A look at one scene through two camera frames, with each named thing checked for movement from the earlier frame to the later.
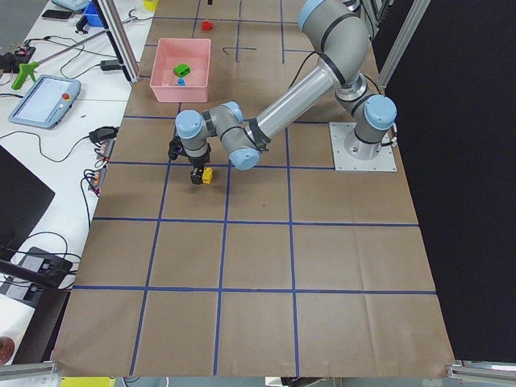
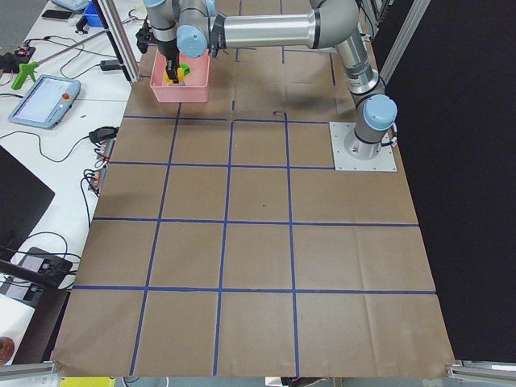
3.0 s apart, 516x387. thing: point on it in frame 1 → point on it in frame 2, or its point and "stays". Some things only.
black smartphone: (57, 14) stays
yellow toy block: (207, 175) → (181, 73)
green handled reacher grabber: (28, 67) stays
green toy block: (181, 70) stays
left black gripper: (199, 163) → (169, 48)
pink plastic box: (196, 53) stays
